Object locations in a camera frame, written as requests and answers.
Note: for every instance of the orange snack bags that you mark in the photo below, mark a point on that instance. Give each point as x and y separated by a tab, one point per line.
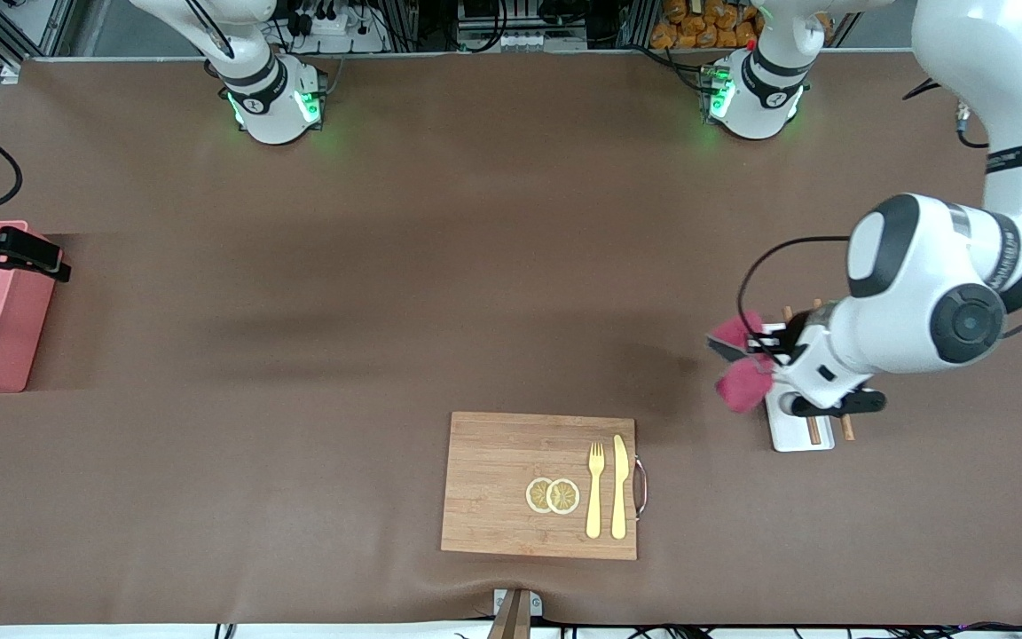
697	31

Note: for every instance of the metal table edge bracket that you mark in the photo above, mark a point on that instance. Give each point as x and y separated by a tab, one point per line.
515	621

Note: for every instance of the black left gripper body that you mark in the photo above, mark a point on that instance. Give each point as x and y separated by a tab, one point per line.
793	340

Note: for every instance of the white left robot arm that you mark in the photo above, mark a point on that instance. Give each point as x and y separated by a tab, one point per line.
919	293

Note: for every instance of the yellow plastic fork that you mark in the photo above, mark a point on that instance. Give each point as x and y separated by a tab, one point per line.
594	506

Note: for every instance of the pink and grey cloth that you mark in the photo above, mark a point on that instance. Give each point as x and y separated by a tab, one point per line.
746	386

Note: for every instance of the white rectangular rack tray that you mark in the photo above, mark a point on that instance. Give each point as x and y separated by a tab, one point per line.
790	435

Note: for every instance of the yellow plastic knife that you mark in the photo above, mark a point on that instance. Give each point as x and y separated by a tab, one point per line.
619	488

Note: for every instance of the bamboo cutting board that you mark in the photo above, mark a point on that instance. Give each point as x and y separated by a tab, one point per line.
493	479

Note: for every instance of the lemon slice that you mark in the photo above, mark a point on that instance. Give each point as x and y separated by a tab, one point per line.
536	495
564	497

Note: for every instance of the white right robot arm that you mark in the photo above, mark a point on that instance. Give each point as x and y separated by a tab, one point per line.
276	106

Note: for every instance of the white power strip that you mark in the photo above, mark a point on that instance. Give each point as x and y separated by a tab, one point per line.
334	25

